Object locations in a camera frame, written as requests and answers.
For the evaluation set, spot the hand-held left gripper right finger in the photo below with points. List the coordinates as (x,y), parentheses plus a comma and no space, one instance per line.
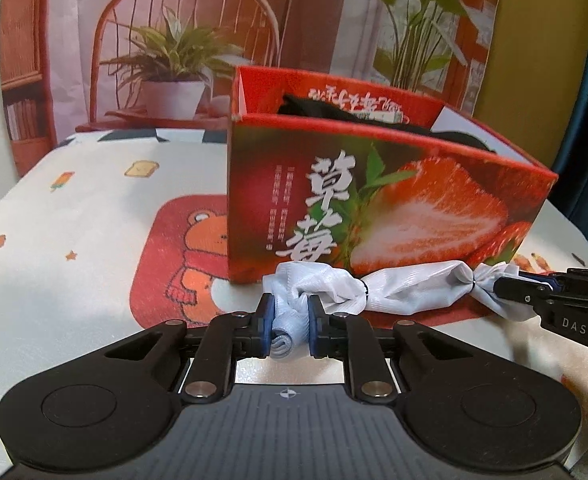
(315,325)

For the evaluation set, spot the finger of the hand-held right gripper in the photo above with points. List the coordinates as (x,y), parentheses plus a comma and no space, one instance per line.
(539,276)
(519,290)

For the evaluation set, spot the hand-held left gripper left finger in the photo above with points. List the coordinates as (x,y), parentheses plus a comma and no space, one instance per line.
(266,325)

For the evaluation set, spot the white cloth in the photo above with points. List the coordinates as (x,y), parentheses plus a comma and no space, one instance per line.
(399,285)

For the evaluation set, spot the red strawberry print box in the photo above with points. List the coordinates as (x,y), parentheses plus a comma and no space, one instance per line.
(424,210)

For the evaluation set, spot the black cloth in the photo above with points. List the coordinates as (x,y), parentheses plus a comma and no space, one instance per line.
(324,110)

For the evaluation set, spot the yellow wooden panel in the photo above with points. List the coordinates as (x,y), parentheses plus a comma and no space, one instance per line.
(534,60)

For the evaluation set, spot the printed room scene backdrop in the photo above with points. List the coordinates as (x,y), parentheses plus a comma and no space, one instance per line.
(174,10)

